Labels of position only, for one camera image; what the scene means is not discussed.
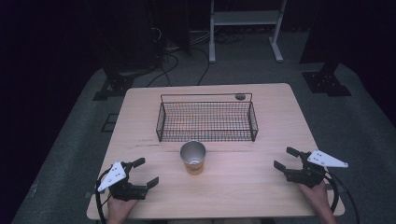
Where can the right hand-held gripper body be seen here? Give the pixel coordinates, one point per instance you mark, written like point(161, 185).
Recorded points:
point(308, 175)

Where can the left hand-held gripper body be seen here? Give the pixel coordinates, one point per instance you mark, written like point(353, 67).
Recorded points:
point(118, 186)

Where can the orange cup with silver inside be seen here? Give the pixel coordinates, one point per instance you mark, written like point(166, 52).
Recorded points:
point(193, 165)

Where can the person's left hand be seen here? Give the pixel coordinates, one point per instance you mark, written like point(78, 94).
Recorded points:
point(120, 210)

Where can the person's right hand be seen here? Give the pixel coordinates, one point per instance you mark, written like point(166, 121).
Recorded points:
point(317, 197)

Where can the grey round disc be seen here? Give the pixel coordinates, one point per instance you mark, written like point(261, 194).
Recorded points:
point(240, 96)

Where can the black stand base plate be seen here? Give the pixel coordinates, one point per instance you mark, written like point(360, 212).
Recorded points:
point(327, 84)
point(113, 88)

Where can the white metal desk frame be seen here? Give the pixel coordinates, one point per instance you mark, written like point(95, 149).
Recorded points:
point(246, 17)

